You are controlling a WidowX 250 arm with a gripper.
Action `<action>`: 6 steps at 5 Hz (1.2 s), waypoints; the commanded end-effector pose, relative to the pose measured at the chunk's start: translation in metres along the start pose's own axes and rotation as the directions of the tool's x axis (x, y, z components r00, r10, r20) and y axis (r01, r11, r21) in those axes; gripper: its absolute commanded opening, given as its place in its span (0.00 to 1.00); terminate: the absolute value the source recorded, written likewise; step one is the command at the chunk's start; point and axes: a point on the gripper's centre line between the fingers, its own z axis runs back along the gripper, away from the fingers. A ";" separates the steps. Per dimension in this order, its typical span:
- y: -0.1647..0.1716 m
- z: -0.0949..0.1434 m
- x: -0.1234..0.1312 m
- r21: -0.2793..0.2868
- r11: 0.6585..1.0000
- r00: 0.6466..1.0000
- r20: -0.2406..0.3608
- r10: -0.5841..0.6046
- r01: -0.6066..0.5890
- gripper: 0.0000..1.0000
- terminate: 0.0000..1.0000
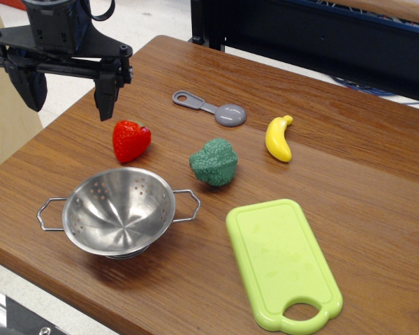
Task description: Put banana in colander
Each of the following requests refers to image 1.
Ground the stainless steel colander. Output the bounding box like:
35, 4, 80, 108
36, 166, 202, 260

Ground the green toy broccoli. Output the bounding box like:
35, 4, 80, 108
189, 138, 238, 187

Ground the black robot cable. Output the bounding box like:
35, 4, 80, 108
89, 0, 116, 22

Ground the light wooden panel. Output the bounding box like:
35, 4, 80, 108
0, 6, 45, 175

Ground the red toy strawberry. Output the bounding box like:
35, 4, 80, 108
112, 120, 152, 163

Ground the grey plastic measuring spoon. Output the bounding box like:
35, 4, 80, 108
172, 91, 247, 128

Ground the yellow toy banana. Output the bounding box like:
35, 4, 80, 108
265, 115, 293, 163

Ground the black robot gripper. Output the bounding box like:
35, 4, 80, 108
0, 1, 133, 121

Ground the lime green cutting board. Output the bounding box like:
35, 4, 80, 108
226, 199, 343, 334

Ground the dark blue metal frame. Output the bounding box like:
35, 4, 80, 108
191, 1, 419, 101

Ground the black base with screw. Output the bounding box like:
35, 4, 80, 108
0, 297, 66, 335

